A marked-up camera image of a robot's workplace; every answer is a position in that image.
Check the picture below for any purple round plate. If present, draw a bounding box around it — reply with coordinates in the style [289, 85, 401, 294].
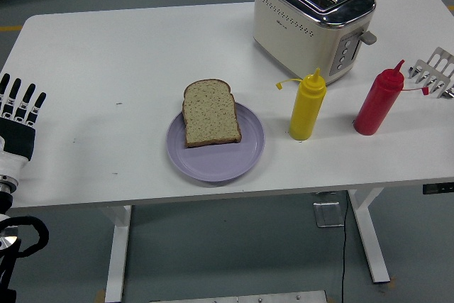
[166, 100, 266, 183]

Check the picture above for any silver floor socket plate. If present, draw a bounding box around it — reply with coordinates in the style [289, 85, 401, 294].
[312, 200, 345, 228]

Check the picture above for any white table leg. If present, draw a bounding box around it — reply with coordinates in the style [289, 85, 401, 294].
[347, 187, 392, 285]
[104, 205, 133, 303]

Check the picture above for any black floor power cable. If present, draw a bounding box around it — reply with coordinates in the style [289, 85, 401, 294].
[339, 191, 351, 303]

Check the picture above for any silver metal toast rack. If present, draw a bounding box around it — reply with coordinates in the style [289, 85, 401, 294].
[406, 46, 454, 100]

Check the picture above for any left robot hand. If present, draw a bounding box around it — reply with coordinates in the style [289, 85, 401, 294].
[0, 73, 48, 185]

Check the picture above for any red squeeze bottle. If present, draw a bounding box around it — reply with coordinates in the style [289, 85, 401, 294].
[353, 59, 432, 136]

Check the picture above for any black table control panel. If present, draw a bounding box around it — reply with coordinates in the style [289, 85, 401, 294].
[421, 182, 454, 196]

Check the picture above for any yellow squeeze bottle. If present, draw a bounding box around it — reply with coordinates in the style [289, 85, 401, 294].
[275, 67, 327, 141]

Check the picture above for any brown bread slice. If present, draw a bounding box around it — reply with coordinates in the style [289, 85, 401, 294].
[182, 78, 243, 149]

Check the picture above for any cream and chrome toaster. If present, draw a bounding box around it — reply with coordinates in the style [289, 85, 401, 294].
[253, 0, 378, 87]

